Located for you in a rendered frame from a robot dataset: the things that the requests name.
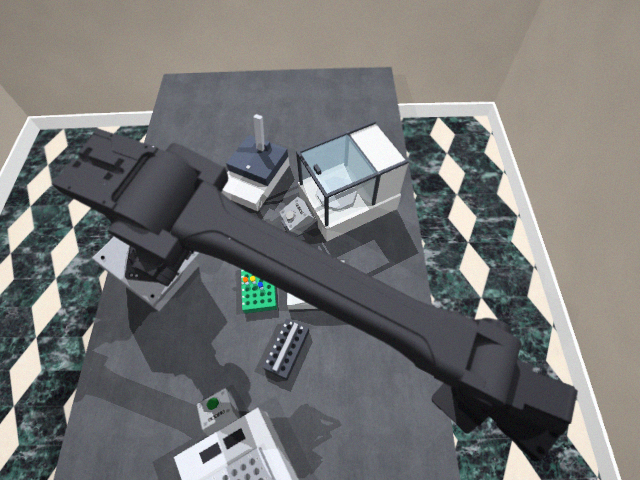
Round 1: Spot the green tube rack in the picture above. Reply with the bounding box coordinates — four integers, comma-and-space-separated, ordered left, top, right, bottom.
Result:
241, 269, 277, 313

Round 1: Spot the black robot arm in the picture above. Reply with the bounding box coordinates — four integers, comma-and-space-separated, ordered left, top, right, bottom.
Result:
51, 128, 578, 462

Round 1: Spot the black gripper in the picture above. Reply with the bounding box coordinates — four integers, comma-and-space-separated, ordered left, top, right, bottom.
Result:
432, 383, 477, 434

